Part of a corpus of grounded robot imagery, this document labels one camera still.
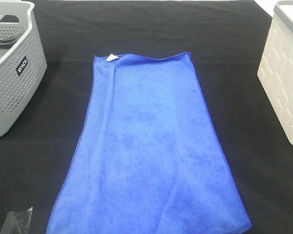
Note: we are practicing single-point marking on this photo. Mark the grey perforated plastic basket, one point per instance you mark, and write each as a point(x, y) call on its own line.
point(22, 60)

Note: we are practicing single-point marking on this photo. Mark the clear tape strip left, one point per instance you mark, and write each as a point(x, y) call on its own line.
point(17, 222)

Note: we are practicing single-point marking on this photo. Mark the white plastic basket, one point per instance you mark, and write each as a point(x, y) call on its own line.
point(275, 70)

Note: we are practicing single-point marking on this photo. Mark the blue microfibre towel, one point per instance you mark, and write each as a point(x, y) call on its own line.
point(148, 160)

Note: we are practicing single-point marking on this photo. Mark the black table cloth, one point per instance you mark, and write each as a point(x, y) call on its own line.
point(226, 41)

